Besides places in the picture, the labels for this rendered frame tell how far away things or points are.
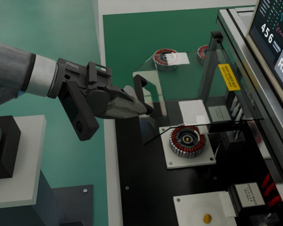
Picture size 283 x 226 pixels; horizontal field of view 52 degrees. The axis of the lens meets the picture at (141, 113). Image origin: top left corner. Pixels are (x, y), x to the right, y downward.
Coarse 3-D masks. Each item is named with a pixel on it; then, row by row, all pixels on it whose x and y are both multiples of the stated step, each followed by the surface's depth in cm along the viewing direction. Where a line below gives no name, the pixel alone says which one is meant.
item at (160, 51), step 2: (164, 48) 123; (158, 50) 122; (160, 50) 122; (162, 50) 121; (164, 50) 122; (166, 50) 122; (168, 50) 122; (170, 50) 121; (172, 50) 121; (174, 50) 122; (156, 52) 121; (158, 52) 121; (160, 52) 121; (162, 52) 121; (164, 52) 121; (166, 52) 122; (168, 52) 121; (170, 52) 121; (172, 52) 121; (174, 52) 121; (176, 52) 121; (154, 54) 120; (156, 54) 120; (158, 54) 120
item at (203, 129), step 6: (198, 126) 85; (204, 126) 84; (210, 126) 81; (216, 126) 81; (222, 126) 82; (228, 126) 82; (234, 126) 82; (240, 126) 82; (246, 126) 82; (204, 132) 83; (210, 132) 82; (216, 132) 84; (234, 132) 90; (240, 132) 86
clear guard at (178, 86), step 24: (144, 72) 76; (168, 72) 72; (192, 72) 72; (216, 72) 72; (240, 72) 72; (144, 96) 72; (168, 96) 67; (192, 96) 67; (216, 96) 67; (240, 96) 67; (144, 120) 68; (168, 120) 62; (192, 120) 62; (216, 120) 62; (240, 120) 62; (144, 144) 65
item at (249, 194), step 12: (228, 192) 71; (240, 192) 67; (252, 192) 67; (276, 192) 69; (228, 204) 69; (240, 204) 65; (252, 204) 65; (264, 204) 65; (276, 204) 68; (228, 216) 68; (240, 216) 67
